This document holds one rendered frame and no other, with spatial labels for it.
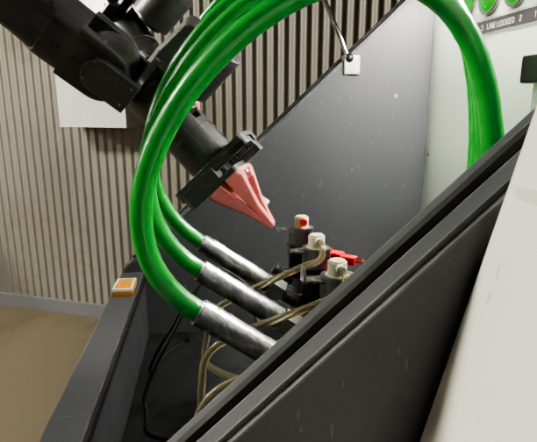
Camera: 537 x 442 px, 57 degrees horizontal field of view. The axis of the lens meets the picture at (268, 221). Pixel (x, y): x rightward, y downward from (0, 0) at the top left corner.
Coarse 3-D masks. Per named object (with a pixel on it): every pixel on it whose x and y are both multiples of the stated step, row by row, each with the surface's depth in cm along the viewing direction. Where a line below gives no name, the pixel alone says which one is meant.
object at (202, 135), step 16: (192, 128) 53; (208, 128) 54; (176, 144) 53; (192, 144) 53; (208, 144) 53; (224, 144) 54; (240, 144) 52; (192, 160) 53; (208, 160) 53; (224, 160) 53
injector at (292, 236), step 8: (296, 232) 55; (304, 232) 55; (296, 240) 55; (304, 240) 55; (296, 256) 56; (296, 264) 56; (272, 272) 56; (280, 272) 56; (288, 280) 57; (296, 280) 56; (296, 288) 57
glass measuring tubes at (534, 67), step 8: (528, 56) 53; (536, 56) 52; (528, 64) 53; (536, 64) 52; (520, 72) 54; (528, 72) 53; (536, 72) 52; (520, 80) 54; (528, 80) 53; (536, 80) 52; (536, 88) 53; (536, 96) 53; (536, 104) 53
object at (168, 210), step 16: (224, 0) 42; (208, 16) 42; (192, 32) 42; (176, 64) 42; (160, 176) 45; (160, 192) 45; (176, 224) 46; (192, 240) 46; (208, 240) 46; (208, 256) 47; (224, 256) 47; (240, 256) 48; (240, 272) 47; (256, 272) 48; (272, 288) 48
